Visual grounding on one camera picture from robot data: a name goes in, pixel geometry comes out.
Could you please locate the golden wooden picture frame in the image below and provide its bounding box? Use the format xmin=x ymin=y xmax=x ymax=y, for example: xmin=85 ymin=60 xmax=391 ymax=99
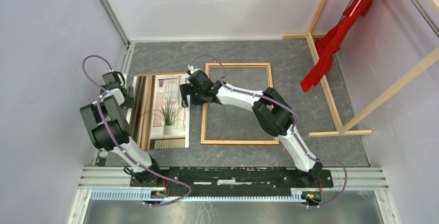
xmin=200 ymin=63 xmax=279 ymax=145

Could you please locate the plant window photo print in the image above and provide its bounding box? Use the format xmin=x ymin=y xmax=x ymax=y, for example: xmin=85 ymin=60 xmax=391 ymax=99
xmin=127 ymin=73 xmax=190 ymax=150

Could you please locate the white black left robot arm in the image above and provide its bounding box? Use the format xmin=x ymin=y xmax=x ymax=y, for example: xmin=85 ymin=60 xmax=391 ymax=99
xmin=80 ymin=71 xmax=163 ymax=187

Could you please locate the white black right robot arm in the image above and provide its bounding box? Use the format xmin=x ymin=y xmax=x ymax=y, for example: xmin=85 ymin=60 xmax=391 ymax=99
xmin=179 ymin=68 xmax=323 ymax=187

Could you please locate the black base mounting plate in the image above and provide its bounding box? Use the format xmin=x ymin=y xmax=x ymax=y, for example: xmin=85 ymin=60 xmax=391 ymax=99
xmin=130 ymin=167 xmax=334 ymax=197

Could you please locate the left controller board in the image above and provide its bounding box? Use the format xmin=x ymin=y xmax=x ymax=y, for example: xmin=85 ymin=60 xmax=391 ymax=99
xmin=150 ymin=190 xmax=168 ymax=199

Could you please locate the controller board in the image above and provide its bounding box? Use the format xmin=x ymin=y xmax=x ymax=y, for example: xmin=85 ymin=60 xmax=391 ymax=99
xmin=150 ymin=190 xmax=168 ymax=199
xmin=301 ymin=192 xmax=322 ymax=206

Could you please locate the light wooden beam structure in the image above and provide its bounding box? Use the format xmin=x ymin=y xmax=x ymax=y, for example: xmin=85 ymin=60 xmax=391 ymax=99
xmin=282 ymin=0 xmax=438 ymax=137

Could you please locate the red cloth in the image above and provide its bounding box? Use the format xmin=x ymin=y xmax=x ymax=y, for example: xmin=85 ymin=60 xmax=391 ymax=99
xmin=300 ymin=0 xmax=373 ymax=92

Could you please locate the right controller board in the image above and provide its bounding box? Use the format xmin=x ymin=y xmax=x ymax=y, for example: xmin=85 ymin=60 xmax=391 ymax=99
xmin=301 ymin=192 xmax=322 ymax=206

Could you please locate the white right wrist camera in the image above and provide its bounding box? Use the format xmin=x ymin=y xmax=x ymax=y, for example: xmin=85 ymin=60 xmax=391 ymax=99
xmin=187 ymin=65 xmax=196 ymax=75

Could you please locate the aluminium rail frame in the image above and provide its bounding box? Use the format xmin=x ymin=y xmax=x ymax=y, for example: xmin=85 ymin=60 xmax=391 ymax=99
xmin=67 ymin=0 xmax=400 ymax=224

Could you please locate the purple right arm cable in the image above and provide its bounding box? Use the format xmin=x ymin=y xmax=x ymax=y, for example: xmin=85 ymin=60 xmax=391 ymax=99
xmin=190 ymin=55 xmax=348 ymax=208

